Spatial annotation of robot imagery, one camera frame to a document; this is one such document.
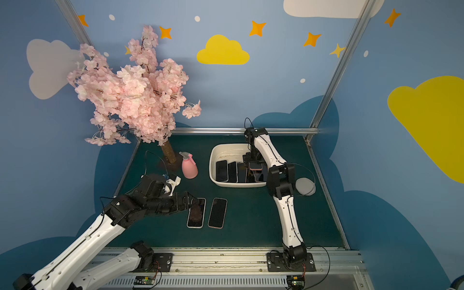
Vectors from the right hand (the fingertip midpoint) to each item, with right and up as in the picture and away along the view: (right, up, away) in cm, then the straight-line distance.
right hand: (258, 163), depth 100 cm
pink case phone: (-22, -24, -11) cm, 35 cm away
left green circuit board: (-50, -46, -28) cm, 74 cm away
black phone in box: (-21, -7, +2) cm, 22 cm away
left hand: (-30, -14, -29) cm, 44 cm away
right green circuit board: (+12, -47, -27) cm, 56 cm away
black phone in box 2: (-15, -6, +2) cm, 16 cm away
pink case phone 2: (-2, -2, -2) cm, 3 cm away
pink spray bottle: (-38, -2, -4) cm, 38 cm away
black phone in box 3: (-9, -4, -1) cm, 10 cm away
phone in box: (+2, -8, +7) cm, 11 cm away
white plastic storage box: (-17, +6, +12) cm, 21 cm away
